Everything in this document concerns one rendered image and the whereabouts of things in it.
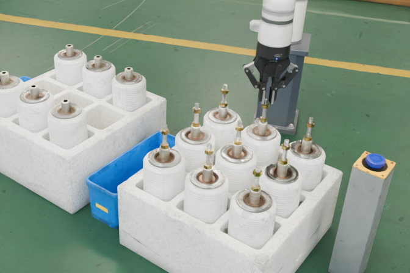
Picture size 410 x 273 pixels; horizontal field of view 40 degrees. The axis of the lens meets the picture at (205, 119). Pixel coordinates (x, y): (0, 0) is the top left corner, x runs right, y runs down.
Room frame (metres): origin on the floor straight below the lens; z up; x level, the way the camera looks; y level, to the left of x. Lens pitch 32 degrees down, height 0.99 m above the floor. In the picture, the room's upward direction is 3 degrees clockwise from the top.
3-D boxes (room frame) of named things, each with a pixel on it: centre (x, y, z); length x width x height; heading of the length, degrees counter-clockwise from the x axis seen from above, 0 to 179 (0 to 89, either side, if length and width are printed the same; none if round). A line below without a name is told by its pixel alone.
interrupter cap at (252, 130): (1.16, -0.14, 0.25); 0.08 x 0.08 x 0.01
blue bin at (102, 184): (1.19, 0.17, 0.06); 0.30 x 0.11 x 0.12; 146
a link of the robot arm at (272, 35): (1.18, -0.14, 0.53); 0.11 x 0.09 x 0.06; 8
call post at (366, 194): (0.96, -0.36, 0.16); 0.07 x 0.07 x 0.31; 56
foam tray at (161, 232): (1.06, -0.08, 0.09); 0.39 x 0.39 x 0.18; 56
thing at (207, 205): (0.96, -0.01, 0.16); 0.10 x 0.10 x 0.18
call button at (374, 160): (0.96, -0.36, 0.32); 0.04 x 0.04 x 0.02
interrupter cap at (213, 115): (1.22, -0.04, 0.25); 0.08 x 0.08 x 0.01
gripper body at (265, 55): (1.16, -0.14, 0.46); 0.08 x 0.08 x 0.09
